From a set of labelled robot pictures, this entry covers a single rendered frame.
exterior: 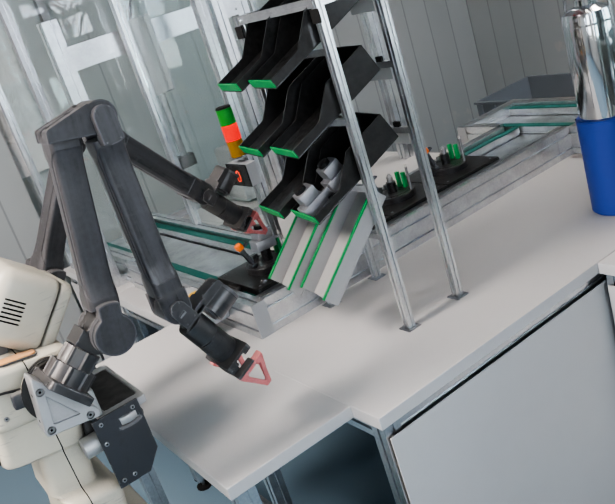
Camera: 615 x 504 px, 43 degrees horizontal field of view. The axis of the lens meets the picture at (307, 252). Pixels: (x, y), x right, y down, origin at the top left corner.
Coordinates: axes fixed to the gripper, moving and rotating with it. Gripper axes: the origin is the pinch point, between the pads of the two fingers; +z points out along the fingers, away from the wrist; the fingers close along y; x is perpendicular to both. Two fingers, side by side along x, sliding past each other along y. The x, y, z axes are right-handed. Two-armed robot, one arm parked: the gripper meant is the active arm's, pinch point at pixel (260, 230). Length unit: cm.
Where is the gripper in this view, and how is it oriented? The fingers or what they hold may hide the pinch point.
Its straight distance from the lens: 226.9
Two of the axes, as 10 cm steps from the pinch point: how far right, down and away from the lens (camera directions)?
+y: -5.6, -1.3, 8.2
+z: 7.2, 4.2, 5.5
